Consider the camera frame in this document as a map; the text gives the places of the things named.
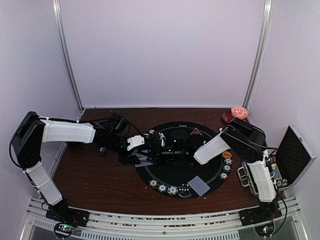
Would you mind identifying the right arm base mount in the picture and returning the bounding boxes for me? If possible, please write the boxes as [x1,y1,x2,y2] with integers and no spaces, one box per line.
[239,206,282,237]

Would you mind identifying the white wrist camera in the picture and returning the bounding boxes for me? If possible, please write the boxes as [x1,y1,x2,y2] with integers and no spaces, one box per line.
[126,135,145,151]
[158,132,166,147]

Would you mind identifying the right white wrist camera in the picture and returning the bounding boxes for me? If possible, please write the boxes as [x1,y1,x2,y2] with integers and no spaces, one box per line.
[158,132,166,147]

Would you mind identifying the front aluminium rail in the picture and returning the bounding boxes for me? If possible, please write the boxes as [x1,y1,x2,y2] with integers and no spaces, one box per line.
[18,197,309,240]

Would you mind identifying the blue-backed playing card deck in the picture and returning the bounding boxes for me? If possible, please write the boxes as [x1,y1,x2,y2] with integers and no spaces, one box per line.
[131,150,148,161]

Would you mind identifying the left aluminium frame post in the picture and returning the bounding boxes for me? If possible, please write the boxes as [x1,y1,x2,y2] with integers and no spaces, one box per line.
[52,0,85,119]

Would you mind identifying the aluminium poker chip case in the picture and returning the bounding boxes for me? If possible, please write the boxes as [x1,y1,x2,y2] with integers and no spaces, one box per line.
[235,122,316,188]

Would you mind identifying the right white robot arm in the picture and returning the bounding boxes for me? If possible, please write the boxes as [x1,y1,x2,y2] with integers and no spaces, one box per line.
[147,118,278,221]

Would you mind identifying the orange big blind button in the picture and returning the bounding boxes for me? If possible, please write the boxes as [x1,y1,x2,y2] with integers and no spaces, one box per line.
[222,151,232,159]

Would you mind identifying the clear round dealer button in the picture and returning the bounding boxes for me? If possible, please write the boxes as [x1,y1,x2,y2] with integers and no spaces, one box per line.
[177,184,193,198]

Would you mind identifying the red black triangular all-in marker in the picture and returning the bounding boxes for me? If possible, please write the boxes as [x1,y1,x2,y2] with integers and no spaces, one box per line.
[190,127,203,136]

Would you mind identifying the round black poker mat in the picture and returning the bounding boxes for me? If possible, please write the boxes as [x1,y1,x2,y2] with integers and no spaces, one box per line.
[135,121,226,198]

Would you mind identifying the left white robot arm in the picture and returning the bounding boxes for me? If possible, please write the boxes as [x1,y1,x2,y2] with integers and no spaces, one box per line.
[9,111,147,222]

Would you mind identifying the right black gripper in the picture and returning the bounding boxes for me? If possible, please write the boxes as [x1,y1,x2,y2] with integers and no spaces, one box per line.
[137,141,185,166]

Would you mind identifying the aluminium frame post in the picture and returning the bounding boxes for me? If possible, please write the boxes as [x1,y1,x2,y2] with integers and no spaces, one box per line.
[52,0,85,119]
[242,0,274,109]

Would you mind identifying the green blue poker chip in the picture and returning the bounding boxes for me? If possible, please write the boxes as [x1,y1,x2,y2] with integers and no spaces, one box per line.
[157,184,167,193]
[223,164,232,173]

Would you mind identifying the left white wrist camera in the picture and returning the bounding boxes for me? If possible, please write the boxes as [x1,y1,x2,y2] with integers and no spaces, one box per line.
[126,135,145,151]

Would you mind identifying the right aluminium frame post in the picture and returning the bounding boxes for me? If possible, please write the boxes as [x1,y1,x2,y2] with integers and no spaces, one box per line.
[242,0,274,109]

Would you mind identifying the red floral saucer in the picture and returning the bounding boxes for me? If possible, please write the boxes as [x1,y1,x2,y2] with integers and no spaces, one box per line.
[221,110,234,124]

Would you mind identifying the poker chips in case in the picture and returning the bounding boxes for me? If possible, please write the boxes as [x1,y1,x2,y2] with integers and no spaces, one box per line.
[276,178,288,188]

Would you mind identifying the dealt blue-backed card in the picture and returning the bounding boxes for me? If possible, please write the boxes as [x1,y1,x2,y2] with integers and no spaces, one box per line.
[187,176,211,197]
[134,160,153,168]

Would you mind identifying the white blue poker chip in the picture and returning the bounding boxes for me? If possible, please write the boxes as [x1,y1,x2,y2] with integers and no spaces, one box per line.
[167,185,178,196]
[224,158,233,166]

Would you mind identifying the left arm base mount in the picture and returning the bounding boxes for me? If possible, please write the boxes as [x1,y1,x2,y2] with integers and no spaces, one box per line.
[45,203,90,239]

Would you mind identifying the red white patterned tea bowl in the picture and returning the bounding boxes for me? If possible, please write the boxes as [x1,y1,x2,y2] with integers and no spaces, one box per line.
[230,105,249,120]

